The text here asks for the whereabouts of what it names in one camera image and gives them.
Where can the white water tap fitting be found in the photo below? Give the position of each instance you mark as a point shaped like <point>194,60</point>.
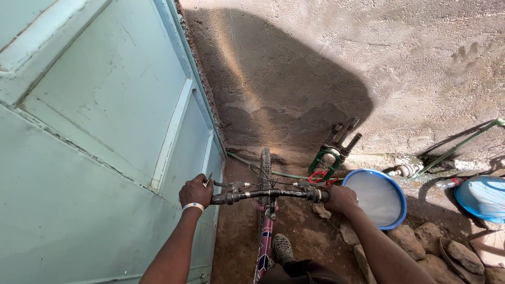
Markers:
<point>406,171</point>

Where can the blue plastic basin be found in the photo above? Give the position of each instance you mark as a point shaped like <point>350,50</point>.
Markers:
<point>482,198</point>

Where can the white wristband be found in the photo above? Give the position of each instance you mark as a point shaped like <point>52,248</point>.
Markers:
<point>193,206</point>

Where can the clear plastic bottle red cap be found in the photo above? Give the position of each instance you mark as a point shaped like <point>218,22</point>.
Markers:
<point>449,183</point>

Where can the green bicycle suspension fork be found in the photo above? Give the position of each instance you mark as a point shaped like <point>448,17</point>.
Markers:
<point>335,150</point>

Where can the light green metal door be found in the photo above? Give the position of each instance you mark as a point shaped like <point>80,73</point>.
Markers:
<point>94,138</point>

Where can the red metal bicycle part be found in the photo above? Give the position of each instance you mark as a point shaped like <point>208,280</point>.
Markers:
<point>321,177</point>

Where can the heap of brown stones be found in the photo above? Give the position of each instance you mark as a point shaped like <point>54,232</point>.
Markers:
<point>418,248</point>

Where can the blue basin of soapy water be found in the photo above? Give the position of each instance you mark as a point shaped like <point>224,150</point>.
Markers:
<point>376,198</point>

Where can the green metal pipe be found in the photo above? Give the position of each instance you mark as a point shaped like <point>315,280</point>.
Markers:
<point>459,146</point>

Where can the person's grey perforated shoe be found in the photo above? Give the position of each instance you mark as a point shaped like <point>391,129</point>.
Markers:
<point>283,248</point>

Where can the person's right hand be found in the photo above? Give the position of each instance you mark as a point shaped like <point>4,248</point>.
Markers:
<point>339,200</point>

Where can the person's left fingers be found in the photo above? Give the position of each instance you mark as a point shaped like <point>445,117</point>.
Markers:
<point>203,182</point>

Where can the person's left hand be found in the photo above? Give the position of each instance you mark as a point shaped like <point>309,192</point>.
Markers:
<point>194,192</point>

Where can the person's black shorts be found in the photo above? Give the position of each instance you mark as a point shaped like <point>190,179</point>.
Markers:
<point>302,273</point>

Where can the bicycle wheel with spokes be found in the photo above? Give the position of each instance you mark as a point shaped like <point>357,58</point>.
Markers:
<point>489,242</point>

